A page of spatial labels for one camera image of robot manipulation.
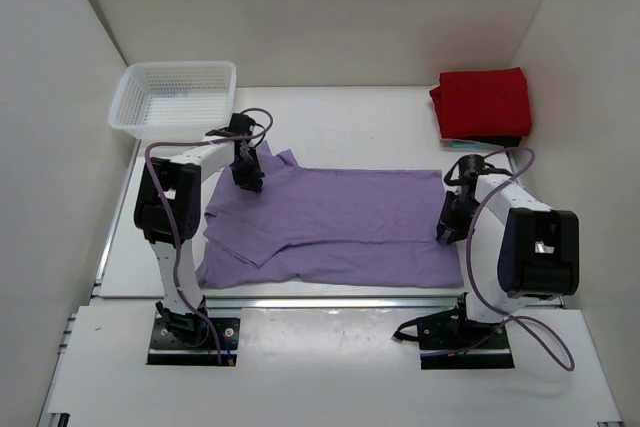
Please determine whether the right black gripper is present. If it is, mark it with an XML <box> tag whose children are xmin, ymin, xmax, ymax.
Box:
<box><xmin>437</xmin><ymin>191</ymin><xmax>484</xmax><ymax>244</ymax></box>

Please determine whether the purple t shirt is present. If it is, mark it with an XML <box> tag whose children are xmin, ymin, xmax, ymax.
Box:
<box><xmin>196</xmin><ymin>143</ymin><xmax>463</xmax><ymax>289</ymax></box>

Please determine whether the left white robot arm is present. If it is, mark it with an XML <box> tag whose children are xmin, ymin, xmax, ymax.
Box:
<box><xmin>133</xmin><ymin>108</ymin><xmax>273</xmax><ymax>345</ymax></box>

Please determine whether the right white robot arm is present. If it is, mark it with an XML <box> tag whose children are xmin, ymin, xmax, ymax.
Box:
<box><xmin>436</xmin><ymin>154</ymin><xmax>580</xmax><ymax>348</ymax></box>

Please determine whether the folded teal t shirt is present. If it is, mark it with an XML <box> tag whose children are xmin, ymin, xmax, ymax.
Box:
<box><xmin>440</xmin><ymin>140</ymin><xmax>503</xmax><ymax>152</ymax></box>

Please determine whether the white plastic basket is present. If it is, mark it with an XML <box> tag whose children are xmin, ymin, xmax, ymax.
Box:
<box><xmin>108</xmin><ymin>61</ymin><xmax>237</xmax><ymax>140</ymax></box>

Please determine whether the folded red t shirt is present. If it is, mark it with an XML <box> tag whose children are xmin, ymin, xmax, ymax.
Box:
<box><xmin>430</xmin><ymin>67</ymin><xmax>533</xmax><ymax>140</ymax></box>

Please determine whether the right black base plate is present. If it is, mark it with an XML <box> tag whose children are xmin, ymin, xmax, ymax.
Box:
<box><xmin>392</xmin><ymin>295</ymin><xmax>515</xmax><ymax>370</ymax></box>

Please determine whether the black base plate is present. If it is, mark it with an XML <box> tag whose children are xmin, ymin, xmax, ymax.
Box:
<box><xmin>146</xmin><ymin>316</ymin><xmax>241</xmax><ymax>367</ymax></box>
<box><xmin>392</xmin><ymin>295</ymin><xmax>515</xmax><ymax>370</ymax></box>

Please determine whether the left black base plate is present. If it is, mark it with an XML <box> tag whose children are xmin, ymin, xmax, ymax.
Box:
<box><xmin>146</xmin><ymin>316</ymin><xmax>241</xmax><ymax>367</ymax></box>

